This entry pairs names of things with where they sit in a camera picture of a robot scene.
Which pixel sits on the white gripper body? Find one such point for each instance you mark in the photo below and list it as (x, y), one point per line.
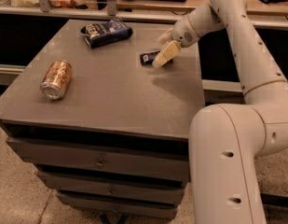
(183, 32)

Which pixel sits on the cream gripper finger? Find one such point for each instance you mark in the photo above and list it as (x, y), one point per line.
(164, 38)
(168, 52)

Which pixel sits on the dark blue rxbar wrapper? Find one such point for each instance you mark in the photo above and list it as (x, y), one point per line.
(153, 58)

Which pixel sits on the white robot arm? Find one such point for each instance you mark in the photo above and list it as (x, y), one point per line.
(224, 139)

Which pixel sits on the orange soda can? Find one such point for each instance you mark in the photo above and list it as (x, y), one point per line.
(56, 80)

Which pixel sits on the blue chip bag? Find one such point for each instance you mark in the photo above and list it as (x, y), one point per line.
(104, 33)

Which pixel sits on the grey drawer cabinet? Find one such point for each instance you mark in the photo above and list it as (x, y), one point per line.
(118, 139)

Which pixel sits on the grey metal railing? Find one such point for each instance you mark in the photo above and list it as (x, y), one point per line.
(271, 16)

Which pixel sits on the black metal floor bar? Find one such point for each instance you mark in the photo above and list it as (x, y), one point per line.
(275, 200)

